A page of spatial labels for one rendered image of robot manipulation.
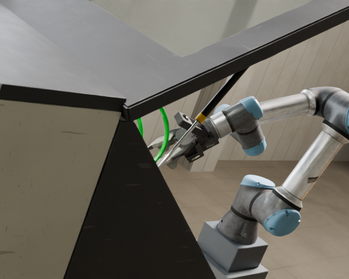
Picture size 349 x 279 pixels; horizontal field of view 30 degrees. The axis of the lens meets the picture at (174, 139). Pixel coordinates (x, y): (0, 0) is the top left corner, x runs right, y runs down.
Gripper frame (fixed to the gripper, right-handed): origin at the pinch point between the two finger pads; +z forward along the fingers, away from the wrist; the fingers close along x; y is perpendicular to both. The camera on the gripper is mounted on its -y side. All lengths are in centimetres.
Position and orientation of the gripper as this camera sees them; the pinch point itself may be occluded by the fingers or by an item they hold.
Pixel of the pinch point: (153, 154)
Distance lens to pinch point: 198.4
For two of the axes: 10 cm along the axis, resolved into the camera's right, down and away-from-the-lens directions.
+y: 3.1, 6.4, 7.1
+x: -3.4, -6.2, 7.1
